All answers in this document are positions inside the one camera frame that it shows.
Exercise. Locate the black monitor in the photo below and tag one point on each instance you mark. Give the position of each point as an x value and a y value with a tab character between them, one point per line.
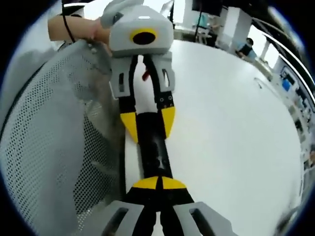
205	5

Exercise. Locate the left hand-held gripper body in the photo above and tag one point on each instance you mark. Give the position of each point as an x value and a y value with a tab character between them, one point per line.
123	41

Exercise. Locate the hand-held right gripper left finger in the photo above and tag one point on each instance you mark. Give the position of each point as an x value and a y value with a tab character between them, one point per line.
123	218

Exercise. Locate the black remote control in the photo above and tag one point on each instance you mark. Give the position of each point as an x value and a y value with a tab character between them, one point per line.
152	152

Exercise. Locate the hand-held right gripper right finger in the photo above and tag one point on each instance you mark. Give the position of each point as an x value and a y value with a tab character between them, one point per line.
192	218

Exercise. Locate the grey mesh bag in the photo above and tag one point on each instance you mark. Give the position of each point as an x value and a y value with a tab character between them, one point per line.
49	123

